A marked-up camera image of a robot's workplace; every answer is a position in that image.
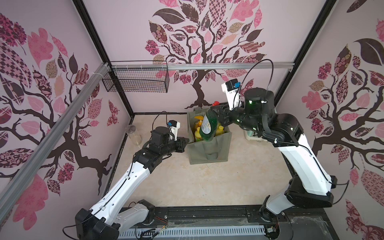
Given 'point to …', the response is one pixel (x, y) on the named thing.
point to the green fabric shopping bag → (214, 151)
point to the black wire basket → (137, 76)
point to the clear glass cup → (135, 137)
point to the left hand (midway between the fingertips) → (189, 143)
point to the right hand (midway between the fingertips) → (216, 104)
